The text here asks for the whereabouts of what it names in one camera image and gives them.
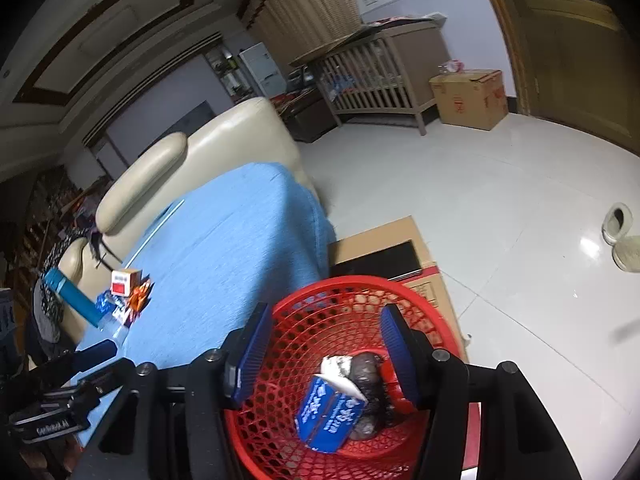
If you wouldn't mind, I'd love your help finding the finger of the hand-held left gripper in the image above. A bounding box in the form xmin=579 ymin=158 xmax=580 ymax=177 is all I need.
xmin=47 ymin=339 xmax=119 ymax=376
xmin=75 ymin=359 xmax=138 ymax=401

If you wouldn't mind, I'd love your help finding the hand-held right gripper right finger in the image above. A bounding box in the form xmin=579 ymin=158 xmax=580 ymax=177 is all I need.
xmin=379 ymin=304 xmax=586 ymax=480

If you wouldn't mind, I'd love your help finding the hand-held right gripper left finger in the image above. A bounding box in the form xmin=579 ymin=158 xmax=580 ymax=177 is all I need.
xmin=80 ymin=301 xmax=275 ymax=480

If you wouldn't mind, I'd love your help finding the blue shiny plastic wrapper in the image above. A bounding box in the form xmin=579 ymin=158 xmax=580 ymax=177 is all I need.
xmin=94 ymin=291 xmax=121 ymax=317

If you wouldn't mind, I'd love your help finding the orange snack wrapper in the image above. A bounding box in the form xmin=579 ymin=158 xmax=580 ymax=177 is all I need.
xmin=129 ymin=275 xmax=155 ymax=317

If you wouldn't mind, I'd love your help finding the red plastic mesh basket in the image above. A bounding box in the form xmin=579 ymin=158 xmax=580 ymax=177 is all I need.
xmin=222 ymin=276 xmax=463 ymax=480

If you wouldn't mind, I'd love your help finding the red and white small box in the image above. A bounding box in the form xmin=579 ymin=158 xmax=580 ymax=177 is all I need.
xmin=110 ymin=269 xmax=143 ymax=298

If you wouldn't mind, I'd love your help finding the blue milk carton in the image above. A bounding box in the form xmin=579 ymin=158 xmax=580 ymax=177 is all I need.
xmin=294 ymin=374 xmax=368 ymax=455

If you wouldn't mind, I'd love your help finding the dark crumpled lump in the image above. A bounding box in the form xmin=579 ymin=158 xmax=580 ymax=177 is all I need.
xmin=345 ymin=352 xmax=401 ymax=441

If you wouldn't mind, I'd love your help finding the dark patterned cloth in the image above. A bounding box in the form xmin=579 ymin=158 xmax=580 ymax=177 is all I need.
xmin=31 ymin=225 xmax=92 ymax=343

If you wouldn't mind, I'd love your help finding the black flat panel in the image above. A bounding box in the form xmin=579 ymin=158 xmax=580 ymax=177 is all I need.
xmin=329 ymin=239 xmax=424 ymax=282

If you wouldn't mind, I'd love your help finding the blue tablecloth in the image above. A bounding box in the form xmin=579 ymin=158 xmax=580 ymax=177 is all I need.
xmin=75 ymin=162 xmax=337 ymax=461

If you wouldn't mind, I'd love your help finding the flat cardboard box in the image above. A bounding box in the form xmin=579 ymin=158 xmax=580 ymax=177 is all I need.
xmin=327 ymin=215 xmax=482 ymax=475

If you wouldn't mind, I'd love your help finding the clear thin rod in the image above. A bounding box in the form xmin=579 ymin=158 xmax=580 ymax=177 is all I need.
xmin=122 ymin=198 xmax=186 ymax=267

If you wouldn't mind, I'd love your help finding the cream leather sofa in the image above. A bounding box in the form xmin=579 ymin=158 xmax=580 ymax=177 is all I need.
xmin=56 ymin=97 xmax=321 ymax=348

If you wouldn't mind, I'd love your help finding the beige slipper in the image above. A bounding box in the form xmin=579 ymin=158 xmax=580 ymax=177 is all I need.
xmin=612 ymin=236 xmax=640 ymax=274
xmin=602 ymin=202 xmax=634 ymax=245

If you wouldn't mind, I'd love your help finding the dark low cabinet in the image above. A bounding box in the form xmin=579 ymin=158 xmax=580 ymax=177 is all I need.
xmin=270 ymin=85 xmax=340 ymax=144

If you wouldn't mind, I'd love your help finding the brown cardboard box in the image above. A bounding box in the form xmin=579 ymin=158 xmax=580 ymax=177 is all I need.
xmin=428 ymin=69 xmax=509 ymax=132

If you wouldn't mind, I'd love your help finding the wooden baby crib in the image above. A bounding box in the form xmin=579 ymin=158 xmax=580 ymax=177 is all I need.
xmin=291 ymin=22 xmax=449 ymax=137

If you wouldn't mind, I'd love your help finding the white refrigerator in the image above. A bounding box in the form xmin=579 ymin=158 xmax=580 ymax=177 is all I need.
xmin=238 ymin=42 xmax=282 ymax=99

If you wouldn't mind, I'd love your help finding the wooden door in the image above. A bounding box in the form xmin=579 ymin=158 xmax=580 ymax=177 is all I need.
xmin=471 ymin=0 xmax=640 ymax=157

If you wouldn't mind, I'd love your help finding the beige pleated curtain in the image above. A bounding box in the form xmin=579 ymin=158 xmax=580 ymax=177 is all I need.
xmin=239 ymin=0 xmax=364 ymax=62

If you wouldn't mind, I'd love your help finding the black thin cable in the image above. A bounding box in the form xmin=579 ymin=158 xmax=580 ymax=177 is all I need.
xmin=88 ymin=227 xmax=123 ymax=272

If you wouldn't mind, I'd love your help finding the dark wall panel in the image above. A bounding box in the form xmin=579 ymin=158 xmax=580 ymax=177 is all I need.
xmin=136 ymin=101 xmax=217 ymax=159

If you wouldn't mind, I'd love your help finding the wall shelf with bottles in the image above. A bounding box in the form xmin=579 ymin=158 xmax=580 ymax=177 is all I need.
xmin=204 ymin=42 xmax=253 ymax=100

